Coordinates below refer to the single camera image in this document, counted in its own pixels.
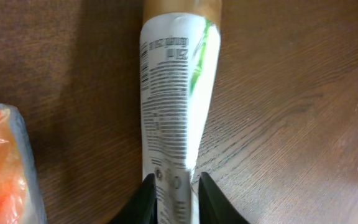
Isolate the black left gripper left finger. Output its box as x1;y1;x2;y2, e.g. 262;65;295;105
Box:
108;174;158;224

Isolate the orange tissue pack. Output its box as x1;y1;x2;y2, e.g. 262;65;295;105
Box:
0;103;47;224

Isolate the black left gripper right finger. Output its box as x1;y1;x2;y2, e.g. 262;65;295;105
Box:
198;172;250;224

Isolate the white tube with brown cap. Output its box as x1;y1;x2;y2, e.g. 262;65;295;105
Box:
140;0;223;223

